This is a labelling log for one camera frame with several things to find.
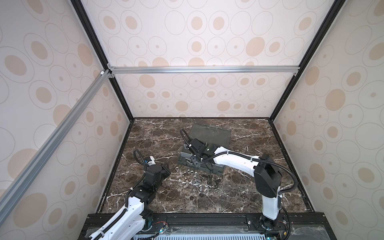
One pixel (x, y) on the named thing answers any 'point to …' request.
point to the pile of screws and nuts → (199, 183)
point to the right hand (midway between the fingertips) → (197, 157)
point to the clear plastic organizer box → (216, 136)
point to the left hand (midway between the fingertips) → (171, 162)
